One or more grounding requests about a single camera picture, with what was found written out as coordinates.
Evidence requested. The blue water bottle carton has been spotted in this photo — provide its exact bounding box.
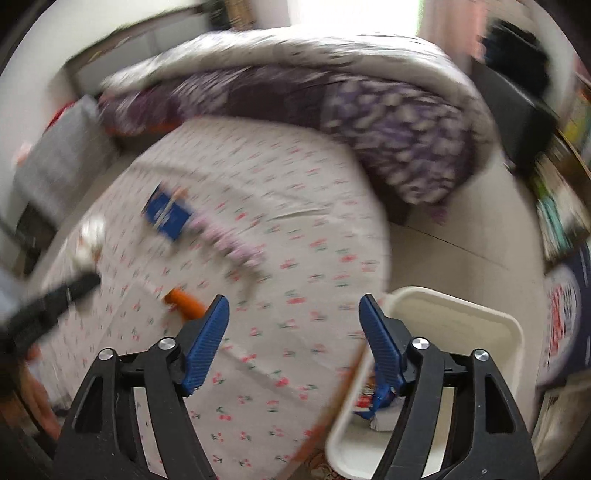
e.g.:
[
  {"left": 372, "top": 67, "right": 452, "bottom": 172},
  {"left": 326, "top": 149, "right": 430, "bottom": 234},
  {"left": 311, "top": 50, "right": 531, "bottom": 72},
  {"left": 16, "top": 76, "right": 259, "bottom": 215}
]
[{"left": 539, "top": 251, "right": 591, "bottom": 389}]

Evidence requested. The grey bed headboard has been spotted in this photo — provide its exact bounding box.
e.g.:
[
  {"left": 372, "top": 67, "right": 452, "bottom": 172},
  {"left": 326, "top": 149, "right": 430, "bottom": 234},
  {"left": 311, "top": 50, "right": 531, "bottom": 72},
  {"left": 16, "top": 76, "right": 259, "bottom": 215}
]
[{"left": 65, "top": 23, "right": 185, "bottom": 95}]

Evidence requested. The pile of lying books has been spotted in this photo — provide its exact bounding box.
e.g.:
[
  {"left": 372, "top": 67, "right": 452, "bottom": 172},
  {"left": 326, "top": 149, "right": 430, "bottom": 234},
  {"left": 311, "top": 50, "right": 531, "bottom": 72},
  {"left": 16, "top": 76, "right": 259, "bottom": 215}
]
[{"left": 531, "top": 175, "right": 583, "bottom": 261}]

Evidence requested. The red cloth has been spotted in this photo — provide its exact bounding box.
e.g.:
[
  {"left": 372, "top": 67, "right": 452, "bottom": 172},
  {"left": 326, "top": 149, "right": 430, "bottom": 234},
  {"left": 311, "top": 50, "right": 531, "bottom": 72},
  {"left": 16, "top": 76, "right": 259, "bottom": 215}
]
[{"left": 45, "top": 102, "right": 77, "bottom": 126}]

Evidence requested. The blue snack packet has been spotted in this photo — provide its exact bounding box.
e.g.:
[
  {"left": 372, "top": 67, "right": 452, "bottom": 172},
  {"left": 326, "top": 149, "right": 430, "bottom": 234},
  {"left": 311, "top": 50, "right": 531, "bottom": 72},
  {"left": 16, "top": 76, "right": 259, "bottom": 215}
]
[{"left": 142, "top": 182, "right": 195, "bottom": 243}]

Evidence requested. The black storage bench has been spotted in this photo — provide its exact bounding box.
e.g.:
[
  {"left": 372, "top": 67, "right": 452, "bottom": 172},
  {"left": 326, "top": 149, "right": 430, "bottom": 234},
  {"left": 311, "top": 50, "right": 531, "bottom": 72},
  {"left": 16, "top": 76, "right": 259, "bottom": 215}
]
[{"left": 470, "top": 65, "right": 563, "bottom": 172}]

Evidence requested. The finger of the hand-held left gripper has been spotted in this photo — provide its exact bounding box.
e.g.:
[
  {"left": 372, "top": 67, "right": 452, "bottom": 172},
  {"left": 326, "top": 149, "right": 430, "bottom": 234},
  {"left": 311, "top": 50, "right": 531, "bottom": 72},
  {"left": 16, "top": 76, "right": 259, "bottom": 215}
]
[{"left": 28, "top": 271, "right": 101, "bottom": 321}]

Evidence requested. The white trash bin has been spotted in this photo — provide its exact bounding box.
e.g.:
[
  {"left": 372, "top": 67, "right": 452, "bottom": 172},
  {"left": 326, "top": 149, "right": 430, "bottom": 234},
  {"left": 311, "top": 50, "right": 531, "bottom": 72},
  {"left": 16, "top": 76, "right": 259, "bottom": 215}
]
[{"left": 324, "top": 286, "right": 525, "bottom": 480}]

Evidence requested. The cherry print tablecloth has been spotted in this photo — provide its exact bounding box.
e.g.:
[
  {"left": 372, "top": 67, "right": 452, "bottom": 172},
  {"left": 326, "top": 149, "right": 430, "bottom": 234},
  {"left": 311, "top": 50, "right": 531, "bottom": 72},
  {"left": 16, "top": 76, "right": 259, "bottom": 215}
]
[{"left": 34, "top": 115, "right": 393, "bottom": 480}]

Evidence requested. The white paper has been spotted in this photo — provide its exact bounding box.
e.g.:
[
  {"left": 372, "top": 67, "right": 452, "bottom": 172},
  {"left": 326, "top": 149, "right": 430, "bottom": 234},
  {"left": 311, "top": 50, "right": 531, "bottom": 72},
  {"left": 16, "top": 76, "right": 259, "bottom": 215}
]
[{"left": 76, "top": 217, "right": 108, "bottom": 271}]

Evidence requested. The stack of white papers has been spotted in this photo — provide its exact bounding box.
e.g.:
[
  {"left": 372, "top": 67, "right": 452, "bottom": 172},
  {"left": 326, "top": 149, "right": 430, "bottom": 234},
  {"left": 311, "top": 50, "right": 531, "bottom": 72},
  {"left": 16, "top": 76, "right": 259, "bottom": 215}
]
[{"left": 531, "top": 383, "right": 591, "bottom": 464}]

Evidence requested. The blue carton box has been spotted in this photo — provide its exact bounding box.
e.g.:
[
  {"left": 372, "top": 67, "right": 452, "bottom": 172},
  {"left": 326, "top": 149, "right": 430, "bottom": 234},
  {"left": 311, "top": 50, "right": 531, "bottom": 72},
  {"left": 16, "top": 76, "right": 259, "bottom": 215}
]
[{"left": 355, "top": 369, "right": 403, "bottom": 420}]

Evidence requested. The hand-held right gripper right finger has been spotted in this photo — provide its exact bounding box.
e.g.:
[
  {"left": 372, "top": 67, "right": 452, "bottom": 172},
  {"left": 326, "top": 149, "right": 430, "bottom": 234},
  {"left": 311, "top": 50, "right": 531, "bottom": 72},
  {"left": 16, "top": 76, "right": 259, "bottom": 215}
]
[{"left": 359, "top": 294, "right": 541, "bottom": 480}]

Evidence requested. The window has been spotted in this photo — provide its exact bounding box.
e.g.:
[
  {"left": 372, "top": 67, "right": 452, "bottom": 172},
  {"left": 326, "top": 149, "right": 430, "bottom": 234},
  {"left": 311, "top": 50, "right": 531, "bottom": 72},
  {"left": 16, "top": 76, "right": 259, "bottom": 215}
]
[{"left": 286, "top": 0, "right": 422, "bottom": 38}]

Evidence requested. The wooden bookshelf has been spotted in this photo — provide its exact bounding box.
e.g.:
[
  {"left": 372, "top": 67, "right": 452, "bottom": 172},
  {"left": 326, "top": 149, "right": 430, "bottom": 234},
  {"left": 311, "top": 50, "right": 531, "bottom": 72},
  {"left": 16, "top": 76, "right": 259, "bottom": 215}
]
[{"left": 529, "top": 51, "right": 591, "bottom": 266}]

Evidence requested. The grey striped cushion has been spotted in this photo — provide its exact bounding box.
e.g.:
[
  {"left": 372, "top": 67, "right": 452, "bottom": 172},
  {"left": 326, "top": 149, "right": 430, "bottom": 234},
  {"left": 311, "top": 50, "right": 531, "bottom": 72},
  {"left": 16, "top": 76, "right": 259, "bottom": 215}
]
[{"left": 13, "top": 95, "right": 117, "bottom": 220}]

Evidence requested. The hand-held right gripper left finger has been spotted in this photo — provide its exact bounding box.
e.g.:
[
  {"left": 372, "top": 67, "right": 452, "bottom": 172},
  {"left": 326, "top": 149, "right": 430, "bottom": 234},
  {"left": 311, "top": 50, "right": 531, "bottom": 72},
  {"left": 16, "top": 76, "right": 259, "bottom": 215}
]
[{"left": 54, "top": 295, "right": 230, "bottom": 480}]

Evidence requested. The pile of black clothes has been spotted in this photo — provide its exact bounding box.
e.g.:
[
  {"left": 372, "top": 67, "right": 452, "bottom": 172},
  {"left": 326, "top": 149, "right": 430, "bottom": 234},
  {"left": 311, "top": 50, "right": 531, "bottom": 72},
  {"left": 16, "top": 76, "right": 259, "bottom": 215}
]
[{"left": 480, "top": 22, "right": 551, "bottom": 99}]

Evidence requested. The plaid coat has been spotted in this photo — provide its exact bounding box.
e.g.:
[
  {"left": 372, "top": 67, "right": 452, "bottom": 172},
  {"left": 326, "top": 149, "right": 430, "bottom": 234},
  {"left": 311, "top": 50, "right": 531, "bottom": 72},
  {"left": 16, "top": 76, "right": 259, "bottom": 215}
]
[{"left": 221, "top": 0, "right": 256, "bottom": 27}]

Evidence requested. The purple and white quilt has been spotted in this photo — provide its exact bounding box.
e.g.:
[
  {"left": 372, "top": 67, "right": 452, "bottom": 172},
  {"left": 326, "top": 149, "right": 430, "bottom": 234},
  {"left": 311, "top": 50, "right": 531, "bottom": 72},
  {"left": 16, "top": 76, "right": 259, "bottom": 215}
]
[{"left": 99, "top": 28, "right": 497, "bottom": 224}]

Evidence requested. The person's left hand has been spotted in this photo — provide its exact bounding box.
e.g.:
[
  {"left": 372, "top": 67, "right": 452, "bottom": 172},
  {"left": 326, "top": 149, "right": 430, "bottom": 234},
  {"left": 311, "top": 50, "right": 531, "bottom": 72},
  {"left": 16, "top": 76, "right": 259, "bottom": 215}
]
[{"left": 21, "top": 346, "right": 62, "bottom": 432}]

